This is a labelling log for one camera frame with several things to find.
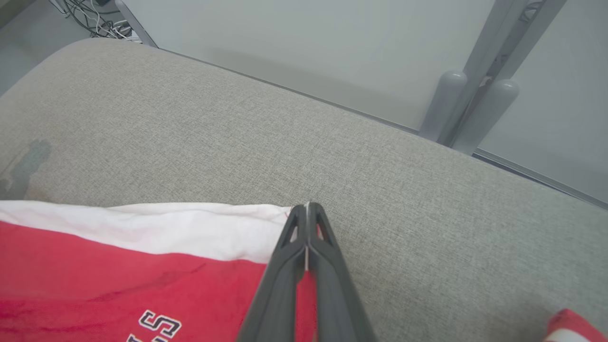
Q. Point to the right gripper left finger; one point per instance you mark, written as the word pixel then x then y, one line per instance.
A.
pixel 275 304

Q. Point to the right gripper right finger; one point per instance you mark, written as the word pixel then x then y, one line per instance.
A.
pixel 332 304

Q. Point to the red basketball shorts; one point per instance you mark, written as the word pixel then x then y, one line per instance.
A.
pixel 118 285

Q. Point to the red Bulls basketball jersey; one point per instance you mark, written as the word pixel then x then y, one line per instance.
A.
pixel 574 325

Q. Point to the grey fabric sofa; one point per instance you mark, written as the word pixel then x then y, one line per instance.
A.
pixel 380 213

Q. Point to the grey double-foot partition post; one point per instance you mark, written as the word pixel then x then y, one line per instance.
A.
pixel 479 95

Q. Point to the grey single-foot partition post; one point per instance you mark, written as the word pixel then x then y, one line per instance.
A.
pixel 135 26

